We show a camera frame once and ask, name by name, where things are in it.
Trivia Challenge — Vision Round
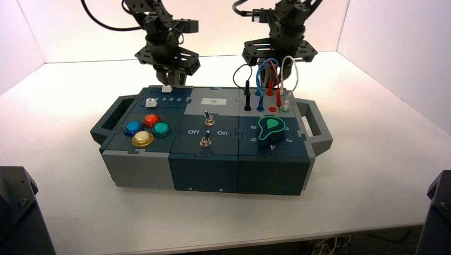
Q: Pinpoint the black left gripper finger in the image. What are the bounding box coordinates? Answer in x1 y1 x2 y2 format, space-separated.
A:
155 65 171 86
172 70 188 87

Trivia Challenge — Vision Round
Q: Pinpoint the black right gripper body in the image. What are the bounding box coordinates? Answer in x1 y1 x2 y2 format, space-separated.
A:
242 30 318 67

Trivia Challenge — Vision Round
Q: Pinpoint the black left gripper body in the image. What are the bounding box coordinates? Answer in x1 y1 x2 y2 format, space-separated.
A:
135 33 201 77

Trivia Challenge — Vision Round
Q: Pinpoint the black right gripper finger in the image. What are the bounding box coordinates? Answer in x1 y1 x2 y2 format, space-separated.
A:
281 59 296 84
261 60 279 84

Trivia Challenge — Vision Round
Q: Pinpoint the grey and teal control box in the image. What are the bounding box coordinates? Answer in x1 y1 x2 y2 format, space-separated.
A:
90 85 333 197

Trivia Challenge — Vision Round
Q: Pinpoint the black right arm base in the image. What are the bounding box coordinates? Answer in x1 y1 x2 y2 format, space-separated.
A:
415 169 451 255

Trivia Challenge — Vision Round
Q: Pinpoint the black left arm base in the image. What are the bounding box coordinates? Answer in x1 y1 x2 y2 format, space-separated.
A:
0 165 56 255

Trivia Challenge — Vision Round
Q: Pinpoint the red push button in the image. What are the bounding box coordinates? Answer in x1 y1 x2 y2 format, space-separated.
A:
143 114 162 129

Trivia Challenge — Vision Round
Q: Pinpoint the green push button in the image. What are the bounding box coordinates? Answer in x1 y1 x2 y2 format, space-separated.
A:
152 122 172 138

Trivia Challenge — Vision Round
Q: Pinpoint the blue push button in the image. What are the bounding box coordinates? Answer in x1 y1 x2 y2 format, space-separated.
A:
124 121 144 137

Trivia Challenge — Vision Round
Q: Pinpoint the dark green rotary knob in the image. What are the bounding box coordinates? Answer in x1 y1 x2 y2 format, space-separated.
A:
257 117 286 148

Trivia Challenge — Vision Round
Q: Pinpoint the yellow push button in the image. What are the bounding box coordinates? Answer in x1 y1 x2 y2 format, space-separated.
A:
131 131 155 148

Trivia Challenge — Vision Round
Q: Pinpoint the red jumper cable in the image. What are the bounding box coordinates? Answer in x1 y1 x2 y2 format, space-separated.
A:
266 61 282 108

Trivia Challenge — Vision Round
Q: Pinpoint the blue jumper cable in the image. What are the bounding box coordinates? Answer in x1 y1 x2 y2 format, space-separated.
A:
255 58 280 112

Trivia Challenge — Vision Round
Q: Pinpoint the white jumper cable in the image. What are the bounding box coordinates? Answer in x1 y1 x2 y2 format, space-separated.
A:
280 55 299 111

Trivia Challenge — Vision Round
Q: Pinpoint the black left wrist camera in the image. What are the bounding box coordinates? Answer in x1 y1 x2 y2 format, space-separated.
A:
172 19 199 33

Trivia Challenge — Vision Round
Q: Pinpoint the black jumper cable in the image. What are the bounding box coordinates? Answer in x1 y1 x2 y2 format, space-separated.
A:
232 64 254 112

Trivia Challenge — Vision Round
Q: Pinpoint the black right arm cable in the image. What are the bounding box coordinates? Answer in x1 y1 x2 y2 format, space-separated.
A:
232 0 255 17

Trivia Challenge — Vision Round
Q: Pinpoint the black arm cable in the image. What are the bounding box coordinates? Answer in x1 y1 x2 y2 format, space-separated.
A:
232 0 255 17
80 0 144 32

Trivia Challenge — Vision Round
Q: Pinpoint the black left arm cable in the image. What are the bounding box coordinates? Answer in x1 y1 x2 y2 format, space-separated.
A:
80 0 144 32

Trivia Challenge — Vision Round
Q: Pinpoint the white cable under table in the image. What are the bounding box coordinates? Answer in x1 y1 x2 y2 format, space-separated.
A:
306 235 353 255

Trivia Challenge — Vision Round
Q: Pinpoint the black cable under table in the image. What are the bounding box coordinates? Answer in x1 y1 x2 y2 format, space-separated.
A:
366 229 413 244

